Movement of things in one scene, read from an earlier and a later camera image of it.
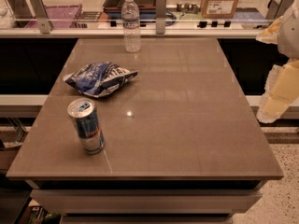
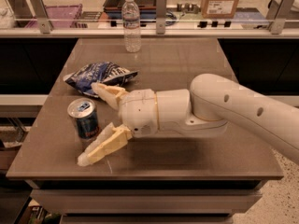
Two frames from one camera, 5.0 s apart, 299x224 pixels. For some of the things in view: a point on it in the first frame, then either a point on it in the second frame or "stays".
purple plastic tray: x=60 y=16 stays
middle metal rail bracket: x=161 y=12 stays
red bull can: x=91 y=134 stays
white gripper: x=290 y=32 to x=139 y=112
